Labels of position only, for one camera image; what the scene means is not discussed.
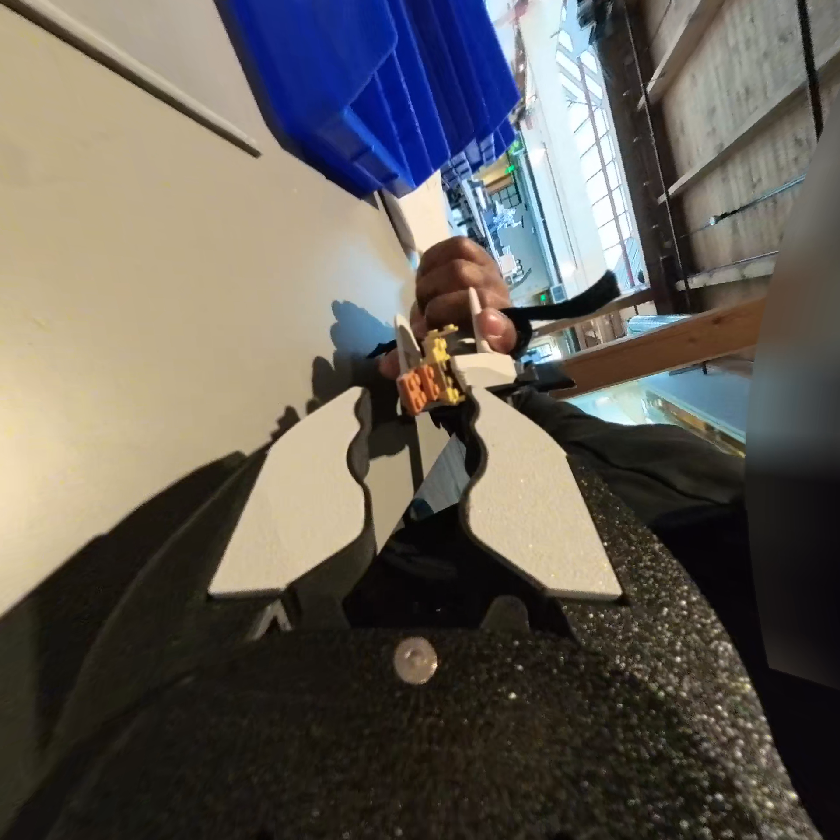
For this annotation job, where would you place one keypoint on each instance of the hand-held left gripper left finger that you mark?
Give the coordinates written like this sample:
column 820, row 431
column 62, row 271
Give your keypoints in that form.
column 295, row 512

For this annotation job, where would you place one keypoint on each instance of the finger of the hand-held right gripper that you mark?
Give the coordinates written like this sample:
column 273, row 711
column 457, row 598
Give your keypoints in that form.
column 485, row 371
column 410, row 348

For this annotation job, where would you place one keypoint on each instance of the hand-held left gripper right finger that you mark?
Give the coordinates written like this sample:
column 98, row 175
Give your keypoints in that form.
column 544, row 518

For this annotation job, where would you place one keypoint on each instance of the tan brick assembly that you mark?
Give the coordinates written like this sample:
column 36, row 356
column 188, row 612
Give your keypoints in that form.
column 443, row 354

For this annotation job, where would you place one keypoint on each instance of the blue plastic bin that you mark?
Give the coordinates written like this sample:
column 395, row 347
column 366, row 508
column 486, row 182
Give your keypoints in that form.
column 315, row 79
column 459, row 79

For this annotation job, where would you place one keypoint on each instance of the grey desk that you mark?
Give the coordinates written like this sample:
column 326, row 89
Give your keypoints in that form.
column 164, row 295

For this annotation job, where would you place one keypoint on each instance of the person's right hand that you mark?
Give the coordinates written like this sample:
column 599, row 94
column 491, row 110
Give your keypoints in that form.
column 453, row 282

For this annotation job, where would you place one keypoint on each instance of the grey instruction booklet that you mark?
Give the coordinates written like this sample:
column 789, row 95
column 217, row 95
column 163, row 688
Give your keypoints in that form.
column 184, row 52

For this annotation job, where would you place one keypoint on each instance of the wooden post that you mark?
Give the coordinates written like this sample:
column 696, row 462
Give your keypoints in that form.
column 689, row 334

